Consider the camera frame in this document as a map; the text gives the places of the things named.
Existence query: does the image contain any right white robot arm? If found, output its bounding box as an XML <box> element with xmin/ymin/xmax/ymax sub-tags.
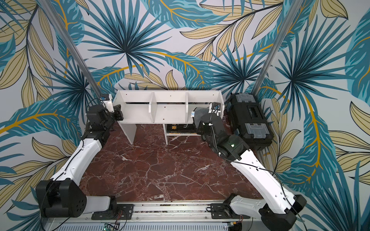
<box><xmin>193</xmin><ymin>112</ymin><xmax>306</xmax><ymax>231</ymax></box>

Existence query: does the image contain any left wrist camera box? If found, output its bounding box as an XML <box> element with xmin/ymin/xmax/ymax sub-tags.
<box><xmin>100</xmin><ymin>94</ymin><xmax>114</xmax><ymax>113</ymax></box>

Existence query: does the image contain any black yellow book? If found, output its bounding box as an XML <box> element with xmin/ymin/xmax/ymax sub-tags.
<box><xmin>166</xmin><ymin>124</ymin><xmax>196</xmax><ymax>134</ymax></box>

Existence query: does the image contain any aluminium corner post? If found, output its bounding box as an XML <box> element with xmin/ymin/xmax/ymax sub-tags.
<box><xmin>39</xmin><ymin>0</ymin><xmax>102</xmax><ymax>98</ymax></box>
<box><xmin>251</xmin><ymin>0</ymin><xmax>303</xmax><ymax>96</ymax></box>

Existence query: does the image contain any dark grey green cloth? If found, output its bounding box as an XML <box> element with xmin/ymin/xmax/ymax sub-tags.
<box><xmin>191</xmin><ymin>107</ymin><xmax>209</xmax><ymax>130</ymax></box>

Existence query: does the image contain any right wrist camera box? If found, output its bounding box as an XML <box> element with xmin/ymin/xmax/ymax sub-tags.
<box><xmin>209</xmin><ymin>102</ymin><xmax>222</xmax><ymax>116</ymax></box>

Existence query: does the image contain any right aluminium corner post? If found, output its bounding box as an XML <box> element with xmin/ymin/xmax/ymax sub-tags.
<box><xmin>251</xmin><ymin>0</ymin><xmax>303</xmax><ymax>96</ymax></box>

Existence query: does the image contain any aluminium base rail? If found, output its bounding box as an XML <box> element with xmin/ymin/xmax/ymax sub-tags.
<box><xmin>42</xmin><ymin>200</ymin><xmax>268</xmax><ymax>231</ymax></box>

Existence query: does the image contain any black plastic toolbox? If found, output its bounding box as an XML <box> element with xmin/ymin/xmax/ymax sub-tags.
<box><xmin>226</xmin><ymin>93</ymin><xmax>274</xmax><ymax>151</ymax></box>

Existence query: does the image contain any white wooden bookshelf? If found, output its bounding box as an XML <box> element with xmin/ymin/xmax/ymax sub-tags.
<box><xmin>113</xmin><ymin>90</ymin><xmax>225</xmax><ymax>144</ymax></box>

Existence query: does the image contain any left aluminium corner post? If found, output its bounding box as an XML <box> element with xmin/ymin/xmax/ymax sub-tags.
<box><xmin>39</xmin><ymin>0</ymin><xmax>102</xmax><ymax>98</ymax></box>

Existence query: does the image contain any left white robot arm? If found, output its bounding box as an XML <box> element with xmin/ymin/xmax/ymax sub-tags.
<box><xmin>36</xmin><ymin>101</ymin><xmax>123</xmax><ymax>218</ymax></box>

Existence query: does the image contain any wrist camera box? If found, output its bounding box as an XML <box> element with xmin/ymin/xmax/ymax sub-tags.
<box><xmin>209</xmin><ymin>102</ymin><xmax>222</xmax><ymax>116</ymax></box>
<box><xmin>100</xmin><ymin>94</ymin><xmax>114</xmax><ymax>113</ymax></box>

